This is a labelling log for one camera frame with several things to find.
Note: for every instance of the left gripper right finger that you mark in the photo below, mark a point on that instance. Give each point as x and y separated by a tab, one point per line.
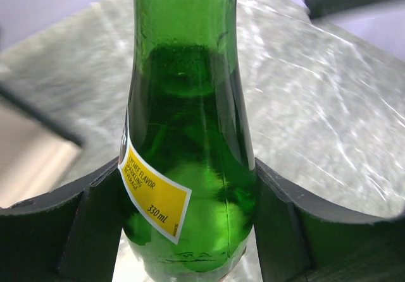
303	237

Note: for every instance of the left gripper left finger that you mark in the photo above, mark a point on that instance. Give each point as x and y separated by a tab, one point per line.
69	234

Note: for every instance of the green glass bottle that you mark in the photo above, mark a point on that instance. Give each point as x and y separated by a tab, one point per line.
188	181

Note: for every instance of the beige three-tier shelf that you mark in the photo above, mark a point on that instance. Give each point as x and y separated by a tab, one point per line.
36	151

